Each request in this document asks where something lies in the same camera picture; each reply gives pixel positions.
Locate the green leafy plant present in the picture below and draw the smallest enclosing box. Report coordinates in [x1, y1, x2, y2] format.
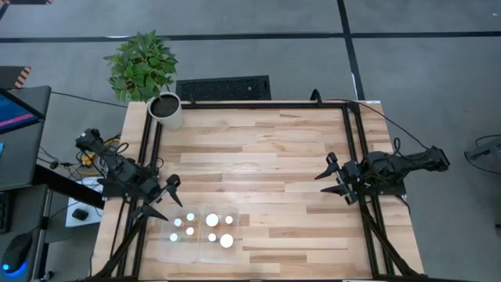
[103, 30, 180, 103]

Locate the clear plastic bin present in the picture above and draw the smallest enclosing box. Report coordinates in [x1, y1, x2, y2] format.
[199, 205, 240, 264]
[158, 206, 203, 264]

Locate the white floor box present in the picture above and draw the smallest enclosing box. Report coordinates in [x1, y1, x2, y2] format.
[65, 176, 106, 229]

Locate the dark grey desk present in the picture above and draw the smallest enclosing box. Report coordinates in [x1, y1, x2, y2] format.
[0, 85, 106, 282]

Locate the white plant pot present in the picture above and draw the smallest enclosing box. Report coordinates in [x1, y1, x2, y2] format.
[147, 91, 186, 131]

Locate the yellow cable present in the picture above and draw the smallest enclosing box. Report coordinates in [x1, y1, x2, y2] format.
[79, 135, 121, 175]

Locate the black floor cable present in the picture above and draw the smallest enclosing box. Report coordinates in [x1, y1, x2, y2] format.
[49, 90, 130, 109]
[366, 100, 431, 152]

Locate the grey stand base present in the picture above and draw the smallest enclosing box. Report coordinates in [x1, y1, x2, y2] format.
[463, 135, 501, 176]

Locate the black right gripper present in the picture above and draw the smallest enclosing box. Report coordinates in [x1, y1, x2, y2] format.
[314, 151, 363, 206]

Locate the hazard-striped floor mat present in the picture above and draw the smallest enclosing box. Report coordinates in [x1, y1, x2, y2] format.
[0, 65, 32, 90]

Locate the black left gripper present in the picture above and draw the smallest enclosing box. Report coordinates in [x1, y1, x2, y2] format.
[130, 174, 184, 222]

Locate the black aluminium rig frame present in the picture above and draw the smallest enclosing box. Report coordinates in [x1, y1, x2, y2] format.
[92, 99, 426, 282]

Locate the computer monitor blue screen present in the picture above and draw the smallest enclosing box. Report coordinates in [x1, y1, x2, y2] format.
[0, 88, 46, 136]

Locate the black keyboard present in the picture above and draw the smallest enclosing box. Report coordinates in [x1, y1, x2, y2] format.
[175, 74, 272, 102]
[0, 190, 13, 235]

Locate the black computer mouse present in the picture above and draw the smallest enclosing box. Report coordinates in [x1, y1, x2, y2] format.
[1, 232, 34, 275]

